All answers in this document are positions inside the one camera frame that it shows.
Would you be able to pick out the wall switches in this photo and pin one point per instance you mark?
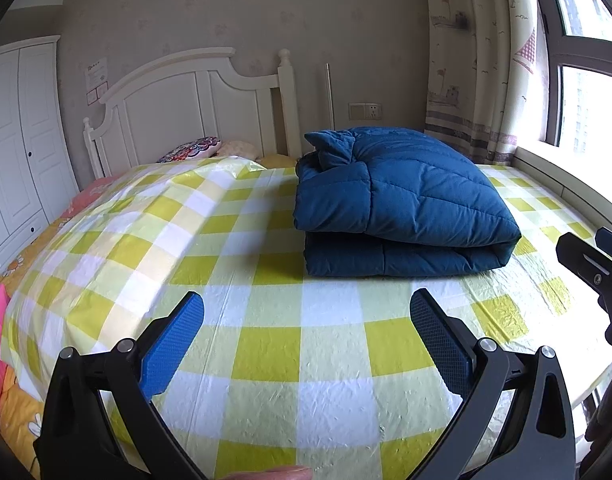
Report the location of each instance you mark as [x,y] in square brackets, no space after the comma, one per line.
[98,96]

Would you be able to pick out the white wooden headboard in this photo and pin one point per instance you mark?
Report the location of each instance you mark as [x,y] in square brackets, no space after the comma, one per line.
[161,100]

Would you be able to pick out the white wall paper notice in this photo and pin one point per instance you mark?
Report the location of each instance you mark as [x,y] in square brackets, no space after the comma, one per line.
[96,74]

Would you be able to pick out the beige wall socket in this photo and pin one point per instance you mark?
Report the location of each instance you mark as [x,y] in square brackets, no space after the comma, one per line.
[365,110]

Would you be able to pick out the dark framed window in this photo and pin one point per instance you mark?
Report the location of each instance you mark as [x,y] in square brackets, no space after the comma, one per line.
[550,60]

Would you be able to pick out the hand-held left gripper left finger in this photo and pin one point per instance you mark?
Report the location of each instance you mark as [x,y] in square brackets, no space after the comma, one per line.
[171,340]

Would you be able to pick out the person's left hand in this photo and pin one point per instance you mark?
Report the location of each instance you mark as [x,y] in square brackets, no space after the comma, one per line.
[276,473]

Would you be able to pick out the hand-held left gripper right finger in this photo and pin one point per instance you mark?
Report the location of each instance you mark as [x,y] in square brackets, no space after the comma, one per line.
[443,340]

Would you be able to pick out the printed beige curtain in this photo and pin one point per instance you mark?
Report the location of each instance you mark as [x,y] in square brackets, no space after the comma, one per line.
[475,60]

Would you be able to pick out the blue quilted puffer jacket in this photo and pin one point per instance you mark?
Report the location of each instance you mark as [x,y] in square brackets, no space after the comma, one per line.
[415,200]

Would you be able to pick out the colourful patterned pillow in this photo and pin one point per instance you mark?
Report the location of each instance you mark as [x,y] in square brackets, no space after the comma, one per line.
[191,149]

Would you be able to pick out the white wardrobe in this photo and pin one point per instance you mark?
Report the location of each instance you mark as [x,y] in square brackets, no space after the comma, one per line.
[16,150]

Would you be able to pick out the white window sill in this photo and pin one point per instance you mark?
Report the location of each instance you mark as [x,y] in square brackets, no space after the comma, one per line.
[575,180]

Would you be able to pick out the pale pink pillow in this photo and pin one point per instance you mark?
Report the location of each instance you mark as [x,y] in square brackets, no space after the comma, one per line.
[238,149]

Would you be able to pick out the white pole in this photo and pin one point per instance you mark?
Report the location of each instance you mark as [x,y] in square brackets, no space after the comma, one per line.
[329,100]

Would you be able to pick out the yellow white checkered sheet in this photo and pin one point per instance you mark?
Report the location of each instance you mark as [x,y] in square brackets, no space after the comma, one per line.
[286,360]

